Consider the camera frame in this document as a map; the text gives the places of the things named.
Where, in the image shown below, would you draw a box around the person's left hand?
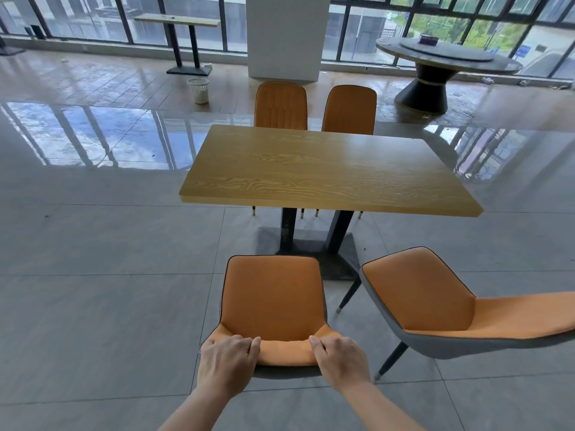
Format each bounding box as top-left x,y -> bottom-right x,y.
196,335 -> 262,400

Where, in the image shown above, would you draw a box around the person's right hand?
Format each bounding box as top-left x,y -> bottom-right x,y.
309,335 -> 371,393

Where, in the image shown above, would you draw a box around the orange grey upholstered chair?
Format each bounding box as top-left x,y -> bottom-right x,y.
314,84 -> 377,220
252,81 -> 308,220
200,254 -> 342,380
337,246 -> 575,383

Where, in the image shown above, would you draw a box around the person's left forearm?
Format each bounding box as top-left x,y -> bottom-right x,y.
158,385 -> 238,431

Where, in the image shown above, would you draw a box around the person's right forearm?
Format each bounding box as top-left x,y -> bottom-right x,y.
330,380 -> 427,431

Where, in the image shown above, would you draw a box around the rectangular wooden dining table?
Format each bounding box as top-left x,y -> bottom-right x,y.
179,125 -> 484,282

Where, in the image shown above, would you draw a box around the white mesh waste basket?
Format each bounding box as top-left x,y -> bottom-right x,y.
187,78 -> 210,104

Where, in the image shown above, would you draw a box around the round grey marble table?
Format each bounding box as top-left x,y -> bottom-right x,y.
376,37 -> 524,115

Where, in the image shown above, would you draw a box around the white square pillar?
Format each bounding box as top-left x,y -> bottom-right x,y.
246,0 -> 331,82

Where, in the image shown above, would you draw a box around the narrow wooden bar table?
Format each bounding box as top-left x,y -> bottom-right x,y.
134,13 -> 221,77

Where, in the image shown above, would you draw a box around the black framed glass windows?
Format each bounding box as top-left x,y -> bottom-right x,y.
0,0 -> 575,81

